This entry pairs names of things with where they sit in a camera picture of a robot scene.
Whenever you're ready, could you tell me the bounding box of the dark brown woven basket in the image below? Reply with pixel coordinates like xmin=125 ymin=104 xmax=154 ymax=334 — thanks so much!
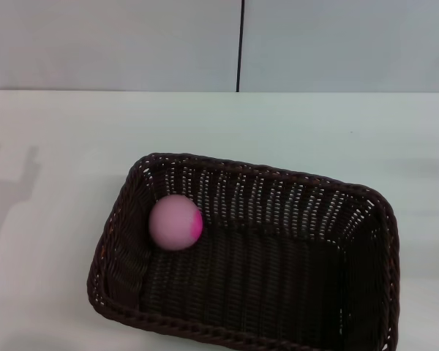
xmin=86 ymin=152 xmax=400 ymax=351

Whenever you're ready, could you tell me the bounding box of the pink foam ball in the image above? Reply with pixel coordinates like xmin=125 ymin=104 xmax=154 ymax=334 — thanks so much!
xmin=148 ymin=194 xmax=205 ymax=252

